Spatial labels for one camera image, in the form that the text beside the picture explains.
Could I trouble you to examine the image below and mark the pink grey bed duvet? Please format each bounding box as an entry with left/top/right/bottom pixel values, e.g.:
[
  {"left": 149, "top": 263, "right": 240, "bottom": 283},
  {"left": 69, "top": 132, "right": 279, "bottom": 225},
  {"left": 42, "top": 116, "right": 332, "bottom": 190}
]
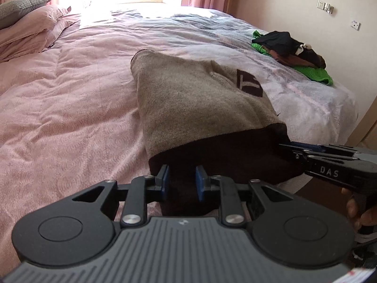
[{"left": 1, "top": 5, "right": 358, "bottom": 275}]

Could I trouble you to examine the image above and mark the green knitted garment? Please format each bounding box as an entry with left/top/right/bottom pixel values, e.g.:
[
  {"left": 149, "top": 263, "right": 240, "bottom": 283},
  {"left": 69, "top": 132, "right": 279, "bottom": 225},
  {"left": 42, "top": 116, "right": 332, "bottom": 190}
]
[{"left": 251, "top": 30, "right": 334, "bottom": 86}]

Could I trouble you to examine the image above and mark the grey maroon TJC sweater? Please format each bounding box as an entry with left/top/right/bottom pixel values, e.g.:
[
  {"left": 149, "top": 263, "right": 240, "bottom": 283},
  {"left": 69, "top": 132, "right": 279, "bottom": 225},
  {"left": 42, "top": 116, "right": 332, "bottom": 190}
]
[{"left": 130, "top": 50, "right": 301, "bottom": 216}]

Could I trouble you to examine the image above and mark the person's right hand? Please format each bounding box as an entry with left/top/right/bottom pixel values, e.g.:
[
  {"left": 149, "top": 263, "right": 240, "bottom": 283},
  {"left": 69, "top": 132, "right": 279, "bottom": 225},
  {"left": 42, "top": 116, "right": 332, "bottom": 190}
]
[{"left": 341, "top": 187, "right": 377, "bottom": 232}]

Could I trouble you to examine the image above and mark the beige wooden door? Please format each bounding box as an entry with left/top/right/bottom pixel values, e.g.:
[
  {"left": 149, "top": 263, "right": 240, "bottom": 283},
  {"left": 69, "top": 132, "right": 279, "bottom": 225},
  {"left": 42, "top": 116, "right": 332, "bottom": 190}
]
[{"left": 346, "top": 98, "right": 377, "bottom": 151}]

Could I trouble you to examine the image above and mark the black garment with tag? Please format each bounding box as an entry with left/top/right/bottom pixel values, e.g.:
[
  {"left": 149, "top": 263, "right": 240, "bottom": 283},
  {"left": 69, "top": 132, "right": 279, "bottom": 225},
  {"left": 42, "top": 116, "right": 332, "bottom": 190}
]
[{"left": 252, "top": 31, "right": 312, "bottom": 56}]

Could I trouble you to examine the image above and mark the grey checked pillow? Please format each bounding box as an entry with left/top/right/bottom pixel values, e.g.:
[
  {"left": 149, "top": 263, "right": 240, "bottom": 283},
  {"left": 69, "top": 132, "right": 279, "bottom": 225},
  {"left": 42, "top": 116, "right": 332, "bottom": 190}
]
[{"left": 0, "top": 0, "right": 51, "bottom": 29}]

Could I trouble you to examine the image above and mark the brown garment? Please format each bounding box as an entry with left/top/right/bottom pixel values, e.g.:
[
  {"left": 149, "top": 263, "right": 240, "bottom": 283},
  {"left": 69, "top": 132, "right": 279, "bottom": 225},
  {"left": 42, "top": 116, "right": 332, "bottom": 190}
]
[{"left": 269, "top": 50, "right": 327, "bottom": 69}]

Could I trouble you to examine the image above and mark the pink pillow stack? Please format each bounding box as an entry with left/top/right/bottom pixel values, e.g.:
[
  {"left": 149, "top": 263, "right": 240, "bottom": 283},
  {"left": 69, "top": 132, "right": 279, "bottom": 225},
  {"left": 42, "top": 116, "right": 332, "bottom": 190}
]
[{"left": 1, "top": 5, "right": 79, "bottom": 63}]

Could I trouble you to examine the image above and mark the white wall socket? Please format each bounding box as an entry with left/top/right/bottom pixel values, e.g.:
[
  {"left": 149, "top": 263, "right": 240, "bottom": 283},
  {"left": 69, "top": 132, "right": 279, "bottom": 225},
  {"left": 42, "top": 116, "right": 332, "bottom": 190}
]
[{"left": 351, "top": 20, "right": 361, "bottom": 31}]

